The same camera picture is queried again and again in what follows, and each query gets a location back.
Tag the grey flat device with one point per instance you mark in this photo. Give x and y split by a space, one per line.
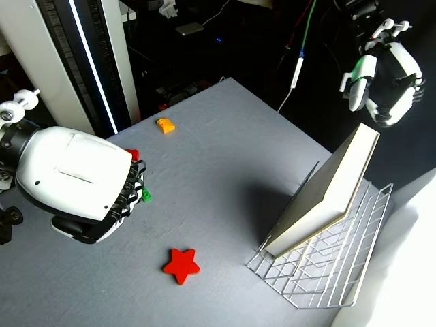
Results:
189 29

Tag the red star block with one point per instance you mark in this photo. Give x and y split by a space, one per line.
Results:
181 265

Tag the red toy brick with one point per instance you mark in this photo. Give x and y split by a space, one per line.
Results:
133 154

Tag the cream paperback book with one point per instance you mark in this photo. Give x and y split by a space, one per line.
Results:
320 190

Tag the crumpled white paper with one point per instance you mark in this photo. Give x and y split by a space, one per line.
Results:
168 9

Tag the white and black machine column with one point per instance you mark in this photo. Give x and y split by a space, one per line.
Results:
41 51

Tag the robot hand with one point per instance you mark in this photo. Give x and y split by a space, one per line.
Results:
75 177
391 85

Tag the yellow toy brick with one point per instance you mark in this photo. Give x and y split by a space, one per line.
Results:
166 125

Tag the green toy brick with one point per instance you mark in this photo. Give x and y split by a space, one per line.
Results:
147 195

